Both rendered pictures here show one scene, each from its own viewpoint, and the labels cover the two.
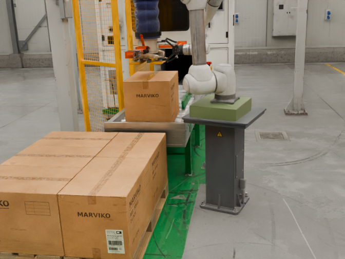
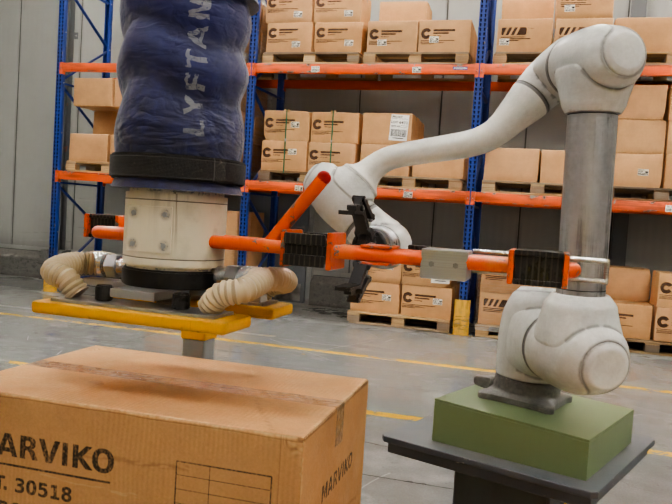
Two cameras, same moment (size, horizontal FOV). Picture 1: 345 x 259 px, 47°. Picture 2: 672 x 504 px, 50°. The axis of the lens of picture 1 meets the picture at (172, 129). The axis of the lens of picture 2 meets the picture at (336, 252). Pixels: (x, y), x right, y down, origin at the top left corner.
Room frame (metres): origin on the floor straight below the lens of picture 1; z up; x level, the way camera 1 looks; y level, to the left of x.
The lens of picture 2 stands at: (3.16, 1.37, 1.26)
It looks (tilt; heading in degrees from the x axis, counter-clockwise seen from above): 3 degrees down; 278
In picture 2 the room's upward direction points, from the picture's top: 4 degrees clockwise
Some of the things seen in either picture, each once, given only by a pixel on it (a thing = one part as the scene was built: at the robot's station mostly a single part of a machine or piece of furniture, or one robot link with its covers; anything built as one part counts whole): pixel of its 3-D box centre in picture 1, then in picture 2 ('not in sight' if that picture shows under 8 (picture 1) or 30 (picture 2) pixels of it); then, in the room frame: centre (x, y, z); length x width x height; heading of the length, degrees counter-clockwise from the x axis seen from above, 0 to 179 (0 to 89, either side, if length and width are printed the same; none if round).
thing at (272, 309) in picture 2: (159, 58); (198, 294); (3.58, 0.09, 1.10); 0.34 x 0.10 x 0.05; 171
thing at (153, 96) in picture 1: (153, 97); (171, 492); (3.59, 0.16, 0.75); 0.60 x 0.40 x 0.40; 172
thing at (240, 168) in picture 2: (148, 34); (179, 170); (3.60, 0.18, 1.32); 0.23 x 0.23 x 0.04
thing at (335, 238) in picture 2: (142, 50); (313, 249); (3.35, 0.23, 1.20); 0.10 x 0.08 x 0.06; 81
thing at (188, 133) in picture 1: (196, 104); not in sight; (4.34, -0.28, 0.50); 2.31 x 0.05 x 0.19; 170
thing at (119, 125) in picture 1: (144, 125); not in sight; (3.24, 0.24, 0.58); 0.70 x 0.03 x 0.06; 80
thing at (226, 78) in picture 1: (223, 78); (535, 331); (2.91, -0.39, 1.01); 0.18 x 0.16 x 0.22; 110
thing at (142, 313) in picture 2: (138, 59); (141, 304); (3.61, 0.28, 1.10); 0.34 x 0.10 x 0.05; 171
